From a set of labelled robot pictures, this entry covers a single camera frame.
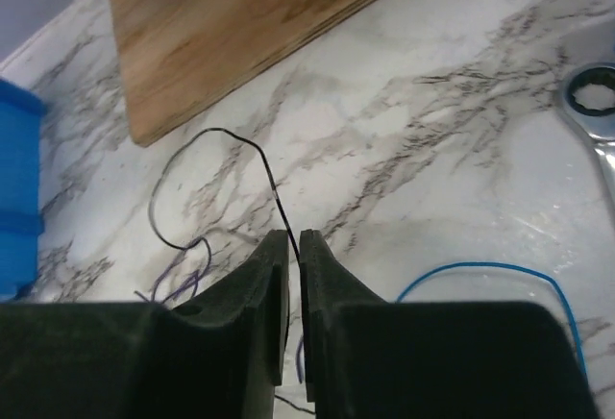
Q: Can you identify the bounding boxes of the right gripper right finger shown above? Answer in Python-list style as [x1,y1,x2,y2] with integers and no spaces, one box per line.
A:
[300,230,599,418]

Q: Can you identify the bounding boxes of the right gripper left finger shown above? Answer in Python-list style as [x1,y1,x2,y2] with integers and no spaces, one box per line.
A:
[1,231,289,418]

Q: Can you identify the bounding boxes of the blue purple wires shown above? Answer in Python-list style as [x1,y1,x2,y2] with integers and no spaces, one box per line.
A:
[134,237,588,386]

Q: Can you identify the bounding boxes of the blue bin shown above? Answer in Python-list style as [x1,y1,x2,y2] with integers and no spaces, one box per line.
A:
[1,80,46,302]

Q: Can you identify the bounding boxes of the brown wooden board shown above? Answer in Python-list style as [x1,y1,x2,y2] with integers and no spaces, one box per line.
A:
[110,0,375,147]

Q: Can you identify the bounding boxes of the ratcheting combination wrench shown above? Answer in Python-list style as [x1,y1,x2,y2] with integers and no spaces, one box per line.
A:
[556,62,614,212]

